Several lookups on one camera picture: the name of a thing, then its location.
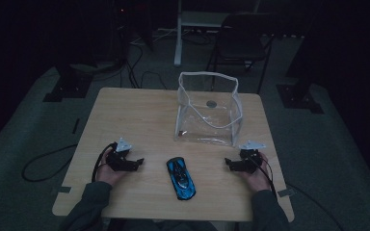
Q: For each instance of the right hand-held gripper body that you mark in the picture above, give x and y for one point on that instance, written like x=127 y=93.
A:
x=250 y=162

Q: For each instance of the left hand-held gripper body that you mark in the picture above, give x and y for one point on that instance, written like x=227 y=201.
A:
x=119 y=160

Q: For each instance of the clear plastic bag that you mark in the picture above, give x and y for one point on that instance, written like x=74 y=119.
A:
x=205 y=125

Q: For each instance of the blue toy car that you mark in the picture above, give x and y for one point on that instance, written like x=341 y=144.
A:
x=180 y=178

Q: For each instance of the person's left hand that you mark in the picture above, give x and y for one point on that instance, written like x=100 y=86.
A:
x=107 y=174

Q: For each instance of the person's right hand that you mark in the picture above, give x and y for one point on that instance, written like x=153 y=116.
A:
x=259 y=181

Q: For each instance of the grey tape piece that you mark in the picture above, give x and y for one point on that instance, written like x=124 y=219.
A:
x=64 y=189
x=285 y=192

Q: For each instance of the black marker pen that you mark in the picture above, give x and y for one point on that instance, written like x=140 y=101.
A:
x=75 y=126

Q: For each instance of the grey round table grommet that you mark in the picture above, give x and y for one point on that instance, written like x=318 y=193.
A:
x=211 y=103

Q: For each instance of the black stand base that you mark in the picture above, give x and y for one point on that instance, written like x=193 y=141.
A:
x=69 y=86
x=297 y=96

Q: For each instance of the black folding chair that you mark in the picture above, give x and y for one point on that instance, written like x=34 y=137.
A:
x=241 y=35

